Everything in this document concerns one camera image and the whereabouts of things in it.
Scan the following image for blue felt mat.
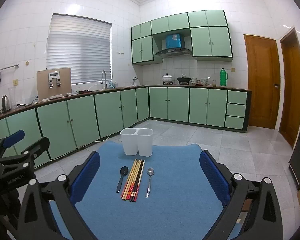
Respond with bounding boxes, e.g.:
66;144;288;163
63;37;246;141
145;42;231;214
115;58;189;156
49;141;240;240

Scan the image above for green base cabinet unit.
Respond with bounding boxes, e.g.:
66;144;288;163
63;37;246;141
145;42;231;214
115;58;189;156
149;85;252;133
0;86;150;174

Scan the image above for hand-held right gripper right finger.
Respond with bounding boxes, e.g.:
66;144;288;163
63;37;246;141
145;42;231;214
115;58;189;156
199;149;289;240

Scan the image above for green wall cabinets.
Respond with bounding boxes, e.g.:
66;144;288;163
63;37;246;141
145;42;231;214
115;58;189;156
131;9;233;65

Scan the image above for white two-compartment utensil holder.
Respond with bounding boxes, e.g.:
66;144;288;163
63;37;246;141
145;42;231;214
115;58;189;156
120;128;154;157

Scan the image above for brown board with device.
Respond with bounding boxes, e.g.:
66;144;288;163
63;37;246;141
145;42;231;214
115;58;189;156
36;67;72;100

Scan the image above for black wok with lid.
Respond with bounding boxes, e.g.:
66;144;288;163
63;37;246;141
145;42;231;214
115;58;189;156
177;74;192;85

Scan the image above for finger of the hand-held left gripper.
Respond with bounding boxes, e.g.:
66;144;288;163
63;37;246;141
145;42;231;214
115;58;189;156
0;129;25;157
0;137;50;171

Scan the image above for white window blind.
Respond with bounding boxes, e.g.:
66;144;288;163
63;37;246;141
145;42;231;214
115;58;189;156
46;14;113;85

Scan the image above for silver metal spoon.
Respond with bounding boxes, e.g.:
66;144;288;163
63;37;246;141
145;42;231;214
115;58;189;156
145;167;155;198

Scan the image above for brown wooden door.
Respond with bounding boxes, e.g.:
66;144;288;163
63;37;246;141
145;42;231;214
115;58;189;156
280;27;300;149
244;34;281;130

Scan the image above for metal towel rail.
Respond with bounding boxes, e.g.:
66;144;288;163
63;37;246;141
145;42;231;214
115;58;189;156
0;64;20;73

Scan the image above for black spoon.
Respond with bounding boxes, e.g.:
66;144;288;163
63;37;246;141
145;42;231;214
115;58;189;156
116;166;129;193

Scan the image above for white floor cable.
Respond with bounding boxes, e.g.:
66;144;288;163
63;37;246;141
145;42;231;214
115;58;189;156
92;135;110;143

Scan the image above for steel electric kettle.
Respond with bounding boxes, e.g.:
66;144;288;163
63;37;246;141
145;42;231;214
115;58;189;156
0;95;12;113

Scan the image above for row of mixed chopsticks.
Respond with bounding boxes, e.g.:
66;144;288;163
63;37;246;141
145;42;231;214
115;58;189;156
121;158;145;202

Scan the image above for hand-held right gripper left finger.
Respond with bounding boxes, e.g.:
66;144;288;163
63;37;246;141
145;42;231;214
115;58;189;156
16;151;101;240

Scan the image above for range hood with blue film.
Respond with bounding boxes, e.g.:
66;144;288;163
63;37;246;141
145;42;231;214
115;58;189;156
154;33;192;58

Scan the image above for green thermos flask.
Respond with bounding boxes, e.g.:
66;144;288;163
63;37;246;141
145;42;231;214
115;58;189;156
220;68;228;87

